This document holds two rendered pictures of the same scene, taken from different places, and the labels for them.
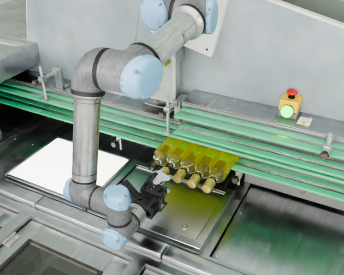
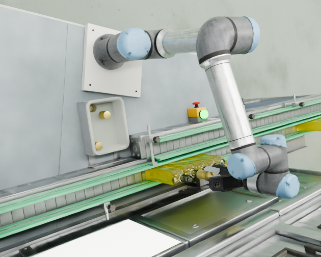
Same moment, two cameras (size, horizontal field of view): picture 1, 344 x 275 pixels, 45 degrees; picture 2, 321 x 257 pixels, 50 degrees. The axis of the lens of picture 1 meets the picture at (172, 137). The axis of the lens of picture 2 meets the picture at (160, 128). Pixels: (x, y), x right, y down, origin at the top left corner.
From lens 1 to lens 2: 1.58 m
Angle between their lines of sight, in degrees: 65
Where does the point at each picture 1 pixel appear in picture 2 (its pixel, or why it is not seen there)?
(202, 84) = (133, 127)
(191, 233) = (257, 199)
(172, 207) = (219, 204)
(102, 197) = (271, 146)
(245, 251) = not seen: hidden behind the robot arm
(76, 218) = (205, 248)
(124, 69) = (250, 20)
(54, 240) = not seen: outside the picture
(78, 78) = (223, 37)
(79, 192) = (258, 153)
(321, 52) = (197, 73)
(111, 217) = (286, 159)
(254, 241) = not seen: hidden behind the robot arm
